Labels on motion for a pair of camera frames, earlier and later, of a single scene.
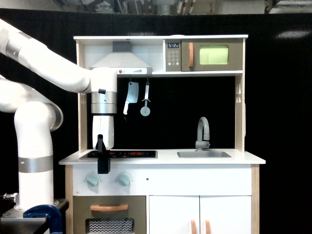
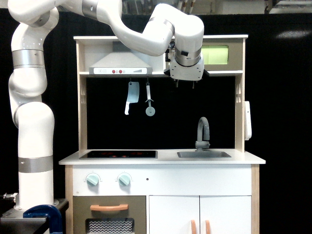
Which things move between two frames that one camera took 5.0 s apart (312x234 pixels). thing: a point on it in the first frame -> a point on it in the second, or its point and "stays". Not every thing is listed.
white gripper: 104,125 -> 179,72
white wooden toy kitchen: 179,165 stays
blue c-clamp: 46,211 stays
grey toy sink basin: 203,155 stays
